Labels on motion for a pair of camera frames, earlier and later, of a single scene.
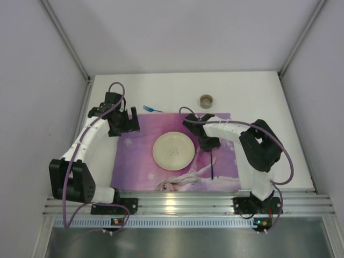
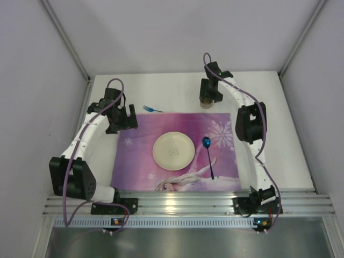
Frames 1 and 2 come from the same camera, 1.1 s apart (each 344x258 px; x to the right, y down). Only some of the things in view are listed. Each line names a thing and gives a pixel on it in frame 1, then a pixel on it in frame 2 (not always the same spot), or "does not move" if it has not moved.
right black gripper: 208,144 → 210,95
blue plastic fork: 150,109 does not move
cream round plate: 173,150 does not move
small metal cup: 206,101 does not move
